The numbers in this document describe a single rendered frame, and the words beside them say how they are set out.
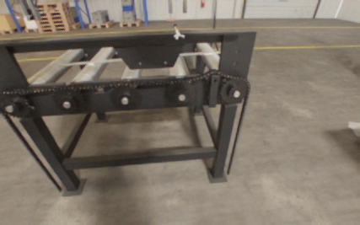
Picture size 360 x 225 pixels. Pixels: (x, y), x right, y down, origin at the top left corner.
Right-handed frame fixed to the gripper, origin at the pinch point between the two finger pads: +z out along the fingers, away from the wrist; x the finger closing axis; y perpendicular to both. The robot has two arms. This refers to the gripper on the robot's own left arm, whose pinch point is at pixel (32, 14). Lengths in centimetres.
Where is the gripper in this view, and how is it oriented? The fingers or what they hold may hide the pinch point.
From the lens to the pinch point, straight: 93.9
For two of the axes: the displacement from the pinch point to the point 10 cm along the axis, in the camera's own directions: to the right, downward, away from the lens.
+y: -1.0, -5.8, 8.1
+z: 0.1, 8.1, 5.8
